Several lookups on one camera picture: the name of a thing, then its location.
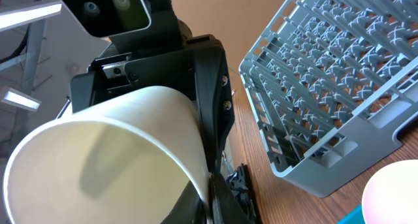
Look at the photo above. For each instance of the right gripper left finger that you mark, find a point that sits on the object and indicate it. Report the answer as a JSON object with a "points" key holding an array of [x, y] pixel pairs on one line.
{"points": [[189, 208]]}

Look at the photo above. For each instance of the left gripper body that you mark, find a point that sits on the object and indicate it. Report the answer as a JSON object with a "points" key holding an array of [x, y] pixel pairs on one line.
{"points": [[113, 74]]}

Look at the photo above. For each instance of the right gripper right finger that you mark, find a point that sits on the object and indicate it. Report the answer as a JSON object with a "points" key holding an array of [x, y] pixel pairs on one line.
{"points": [[233, 199]]}

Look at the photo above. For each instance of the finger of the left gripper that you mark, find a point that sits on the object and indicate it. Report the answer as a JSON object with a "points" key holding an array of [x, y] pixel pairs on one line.
{"points": [[214, 103]]}

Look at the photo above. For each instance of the white paper cup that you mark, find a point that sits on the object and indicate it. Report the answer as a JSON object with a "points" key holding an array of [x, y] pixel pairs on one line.
{"points": [[126, 160]]}

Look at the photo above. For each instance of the pink bowl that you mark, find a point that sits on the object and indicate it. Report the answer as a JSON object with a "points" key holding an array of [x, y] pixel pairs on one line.
{"points": [[390, 195]]}

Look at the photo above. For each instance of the grey plastic dish rack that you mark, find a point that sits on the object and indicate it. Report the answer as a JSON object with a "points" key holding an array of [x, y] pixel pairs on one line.
{"points": [[331, 83]]}

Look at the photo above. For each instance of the teal plastic tray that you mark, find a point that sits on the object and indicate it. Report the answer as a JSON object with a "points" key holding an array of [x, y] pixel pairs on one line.
{"points": [[354, 217]]}

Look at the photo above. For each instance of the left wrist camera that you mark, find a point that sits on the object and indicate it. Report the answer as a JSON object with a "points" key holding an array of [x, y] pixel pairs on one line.
{"points": [[106, 18]]}

